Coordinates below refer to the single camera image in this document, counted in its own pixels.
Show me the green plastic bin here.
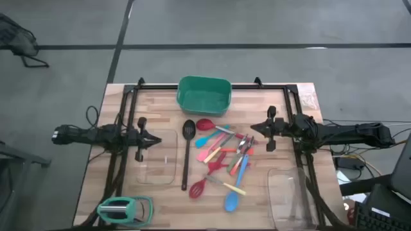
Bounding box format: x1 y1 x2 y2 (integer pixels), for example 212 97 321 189
176 75 232 117

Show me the black cable loop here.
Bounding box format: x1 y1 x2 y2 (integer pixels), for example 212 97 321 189
85 105 100 128

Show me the cream-handled dark knife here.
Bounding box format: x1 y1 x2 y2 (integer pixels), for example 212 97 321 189
203 133 236 164

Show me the black computer monitor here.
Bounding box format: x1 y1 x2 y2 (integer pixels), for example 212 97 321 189
389 133 411 201

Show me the red slotted spoon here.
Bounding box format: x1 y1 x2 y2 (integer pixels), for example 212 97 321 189
188 150 229 200

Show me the red spoon with metal neck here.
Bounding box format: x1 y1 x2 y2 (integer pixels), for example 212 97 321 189
196 118 259 144

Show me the blue silicone spatula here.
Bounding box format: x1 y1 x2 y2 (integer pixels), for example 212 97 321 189
195 124 231 150

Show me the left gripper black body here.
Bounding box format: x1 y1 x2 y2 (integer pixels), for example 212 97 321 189
127 117 148 163

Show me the green holder with metal roller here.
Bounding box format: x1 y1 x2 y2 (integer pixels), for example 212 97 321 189
96 196 155 228

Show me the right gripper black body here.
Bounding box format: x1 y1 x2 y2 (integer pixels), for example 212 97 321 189
266 105 292 152

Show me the black keyboard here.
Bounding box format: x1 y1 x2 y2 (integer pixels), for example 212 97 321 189
354 201 411 231

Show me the green-handled metal cutlery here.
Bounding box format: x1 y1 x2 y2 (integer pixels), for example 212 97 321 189
226 133 249 173

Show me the clear plastic container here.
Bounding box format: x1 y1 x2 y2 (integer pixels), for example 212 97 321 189
267 166 319 230

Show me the black aluminium table frame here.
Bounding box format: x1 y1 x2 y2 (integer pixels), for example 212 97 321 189
98 76 354 231

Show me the black power adapter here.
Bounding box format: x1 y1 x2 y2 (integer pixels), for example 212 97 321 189
335 156 365 171

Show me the blue silicone spoon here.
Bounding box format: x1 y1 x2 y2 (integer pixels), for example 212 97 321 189
223 153 250 213

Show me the orange-red spatula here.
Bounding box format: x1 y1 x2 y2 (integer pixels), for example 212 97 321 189
220 146 255 156

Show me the clear plastic bag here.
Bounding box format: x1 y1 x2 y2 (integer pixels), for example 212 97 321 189
299 84 320 112

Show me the red silicone utensil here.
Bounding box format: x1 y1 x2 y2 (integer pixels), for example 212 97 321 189
207 161 252 171

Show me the orange-handled metal cutlery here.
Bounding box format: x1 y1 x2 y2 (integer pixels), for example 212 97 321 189
229 135 256 176

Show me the grey furniture piece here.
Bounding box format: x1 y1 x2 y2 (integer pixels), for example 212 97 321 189
0 141 52 231

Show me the black slotted spoon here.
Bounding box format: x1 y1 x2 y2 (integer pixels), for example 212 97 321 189
181 119 197 192

